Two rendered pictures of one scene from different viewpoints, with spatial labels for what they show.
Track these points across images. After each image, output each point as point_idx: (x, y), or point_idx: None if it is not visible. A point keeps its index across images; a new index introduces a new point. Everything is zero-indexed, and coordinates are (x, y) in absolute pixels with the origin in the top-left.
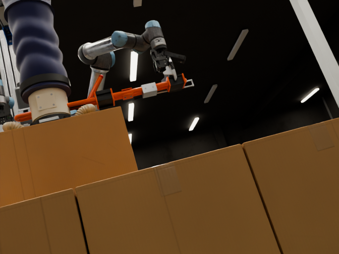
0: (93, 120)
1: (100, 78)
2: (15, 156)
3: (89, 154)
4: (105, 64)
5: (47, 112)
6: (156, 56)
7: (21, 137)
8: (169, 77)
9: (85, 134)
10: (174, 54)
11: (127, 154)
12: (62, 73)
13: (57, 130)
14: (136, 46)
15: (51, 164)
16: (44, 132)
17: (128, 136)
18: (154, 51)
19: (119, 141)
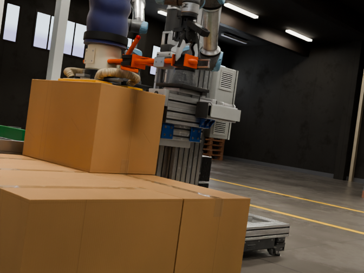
0: (84, 89)
1: (135, 40)
2: (45, 102)
3: (74, 118)
4: (208, 3)
5: (87, 66)
6: (180, 24)
7: (51, 88)
8: (175, 55)
9: (77, 100)
10: (194, 26)
11: (92, 129)
12: (108, 30)
13: (66, 90)
14: (180, 4)
15: (57, 116)
16: (60, 89)
17: (98, 113)
18: (180, 18)
19: (91, 115)
